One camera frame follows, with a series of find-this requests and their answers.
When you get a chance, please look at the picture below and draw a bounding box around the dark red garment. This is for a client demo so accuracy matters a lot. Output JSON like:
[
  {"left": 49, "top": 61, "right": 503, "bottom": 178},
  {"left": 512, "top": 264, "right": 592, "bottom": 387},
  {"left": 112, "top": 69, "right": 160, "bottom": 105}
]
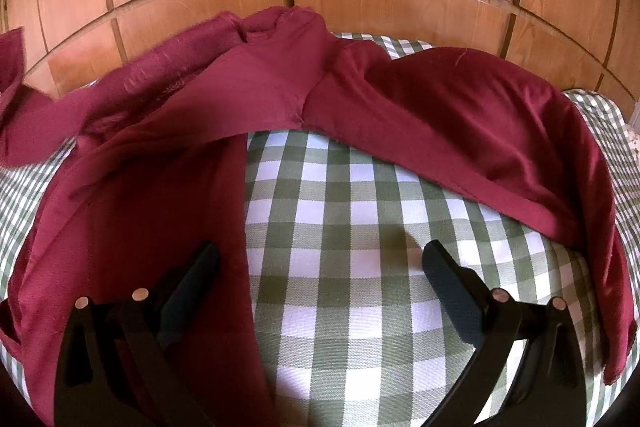
[{"left": 1, "top": 6, "right": 639, "bottom": 426}]

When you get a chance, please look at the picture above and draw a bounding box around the green white checkered bedsheet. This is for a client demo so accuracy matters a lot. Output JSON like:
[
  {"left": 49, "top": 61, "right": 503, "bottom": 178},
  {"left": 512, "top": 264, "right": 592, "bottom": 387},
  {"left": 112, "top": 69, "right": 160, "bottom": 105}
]
[{"left": 0, "top": 31, "right": 640, "bottom": 427}]

